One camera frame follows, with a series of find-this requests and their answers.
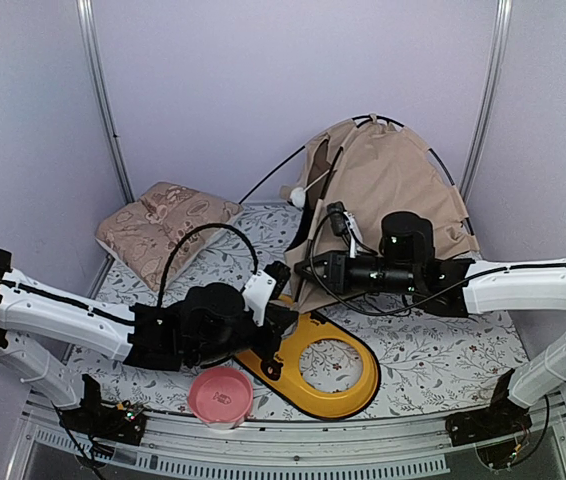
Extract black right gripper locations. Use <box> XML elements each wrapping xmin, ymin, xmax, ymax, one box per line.
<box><xmin>297</xmin><ymin>248</ymin><xmax>420</xmax><ymax>294</ymax></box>

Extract beige fabric pet tent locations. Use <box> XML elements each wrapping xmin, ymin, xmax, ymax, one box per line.
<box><xmin>281</xmin><ymin>118</ymin><xmax>480</xmax><ymax>318</ymax></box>

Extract black tent pole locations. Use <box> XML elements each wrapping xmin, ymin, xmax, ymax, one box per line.
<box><xmin>285</xmin><ymin>138</ymin><xmax>345</xmax><ymax>313</ymax></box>
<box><xmin>238</xmin><ymin>113</ymin><xmax>475</xmax><ymax>236</ymax></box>

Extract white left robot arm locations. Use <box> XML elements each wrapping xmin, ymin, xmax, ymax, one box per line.
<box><xmin>0</xmin><ymin>249</ymin><xmax>298</xmax><ymax>434</ymax></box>

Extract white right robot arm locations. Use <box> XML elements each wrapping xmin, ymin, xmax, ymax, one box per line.
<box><xmin>293</xmin><ymin>210</ymin><xmax>566</xmax><ymax>436</ymax></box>

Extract pink pet bowl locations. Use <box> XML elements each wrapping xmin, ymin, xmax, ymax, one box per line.
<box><xmin>187</xmin><ymin>367</ymin><xmax>253</xmax><ymax>430</ymax></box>

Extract yellow double bowl holder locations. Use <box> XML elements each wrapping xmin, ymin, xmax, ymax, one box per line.
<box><xmin>235</xmin><ymin>311</ymin><xmax>381</xmax><ymax>421</ymax></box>

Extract white pompom toy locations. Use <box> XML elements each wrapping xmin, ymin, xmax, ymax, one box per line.
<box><xmin>288</xmin><ymin>187</ymin><xmax>306</xmax><ymax>209</ymax></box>

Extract brown patterned pillow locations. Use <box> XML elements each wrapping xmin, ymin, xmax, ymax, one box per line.
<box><xmin>95</xmin><ymin>182</ymin><xmax>244</xmax><ymax>292</ymax></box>

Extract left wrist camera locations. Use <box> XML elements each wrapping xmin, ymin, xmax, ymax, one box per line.
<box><xmin>242</xmin><ymin>261</ymin><xmax>291</xmax><ymax>327</ymax></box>

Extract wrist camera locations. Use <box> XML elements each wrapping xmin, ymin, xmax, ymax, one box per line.
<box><xmin>242</xmin><ymin>261</ymin><xmax>291</xmax><ymax>327</ymax></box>
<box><xmin>326</xmin><ymin>201</ymin><xmax>364</xmax><ymax>258</ymax></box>

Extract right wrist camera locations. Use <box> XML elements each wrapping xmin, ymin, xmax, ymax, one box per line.
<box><xmin>326</xmin><ymin>201</ymin><xmax>364</xmax><ymax>258</ymax></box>

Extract front aluminium rail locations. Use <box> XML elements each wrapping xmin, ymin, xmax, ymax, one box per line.
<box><xmin>4</xmin><ymin>393</ymin><xmax>566</xmax><ymax>479</ymax></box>

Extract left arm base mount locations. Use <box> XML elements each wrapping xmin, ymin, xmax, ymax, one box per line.
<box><xmin>59</xmin><ymin>374</ymin><xmax>147</xmax><ymax>446</ymax></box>

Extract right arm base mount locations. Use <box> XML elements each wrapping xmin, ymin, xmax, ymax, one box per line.
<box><xmin>445</xmin><ymin>369</ymin><xmax>532</xmax><ymax>470</ymax></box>

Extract right metal frame post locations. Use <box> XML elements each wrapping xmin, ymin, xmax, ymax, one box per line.
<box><xmin>459</xmin><ymin>0</ymin><xmax>513</xmax><ymax>202</ymax></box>

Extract metal frame post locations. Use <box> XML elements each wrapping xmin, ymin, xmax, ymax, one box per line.
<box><xmin>76</xmin><ymin>0</ymin><xmax>135</xmax><ymax>203</ymax></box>
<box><xmin>459</xmin><ymin>0</ymin><xmax>513</xmax><ymax>202</ymax></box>

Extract left metal frame post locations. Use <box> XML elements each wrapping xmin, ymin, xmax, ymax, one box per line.
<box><xmin>76</xmin><ymin>0</ymin><xmax>135</xmax><ymax>203</ymax></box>

